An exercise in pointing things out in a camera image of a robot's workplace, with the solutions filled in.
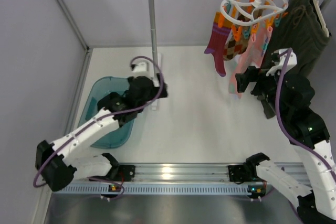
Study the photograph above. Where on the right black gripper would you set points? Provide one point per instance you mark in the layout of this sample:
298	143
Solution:
252	77

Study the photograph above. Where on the pink patterned sock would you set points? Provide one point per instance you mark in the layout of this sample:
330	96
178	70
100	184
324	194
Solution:
242	62
257	46

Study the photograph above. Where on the maroon purple sock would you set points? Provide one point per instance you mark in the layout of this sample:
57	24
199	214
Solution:
221	30

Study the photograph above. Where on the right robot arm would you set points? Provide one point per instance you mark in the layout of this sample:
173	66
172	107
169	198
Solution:
314	203

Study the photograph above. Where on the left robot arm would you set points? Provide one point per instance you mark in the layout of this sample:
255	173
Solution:
58	163

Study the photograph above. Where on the white round clip hanger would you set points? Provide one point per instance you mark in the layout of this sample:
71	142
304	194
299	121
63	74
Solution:
245	13

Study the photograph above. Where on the white clothes hanger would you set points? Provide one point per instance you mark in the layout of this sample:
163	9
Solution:
320	17

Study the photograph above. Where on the argyle brown orange sock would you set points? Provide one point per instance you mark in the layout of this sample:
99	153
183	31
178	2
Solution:
233	47

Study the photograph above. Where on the dark green shorts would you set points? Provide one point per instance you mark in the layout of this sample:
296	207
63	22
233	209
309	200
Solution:
300	30

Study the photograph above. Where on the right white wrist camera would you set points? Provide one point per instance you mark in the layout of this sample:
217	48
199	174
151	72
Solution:
282	59

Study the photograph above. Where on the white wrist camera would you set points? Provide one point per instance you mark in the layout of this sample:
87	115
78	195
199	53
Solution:
140	69
282	59

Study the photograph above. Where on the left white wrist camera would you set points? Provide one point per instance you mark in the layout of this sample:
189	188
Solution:
140	69

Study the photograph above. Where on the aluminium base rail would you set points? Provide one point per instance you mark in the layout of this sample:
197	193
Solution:
182	172

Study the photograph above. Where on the grey slotted cable duct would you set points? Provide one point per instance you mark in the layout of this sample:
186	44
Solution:
92	188

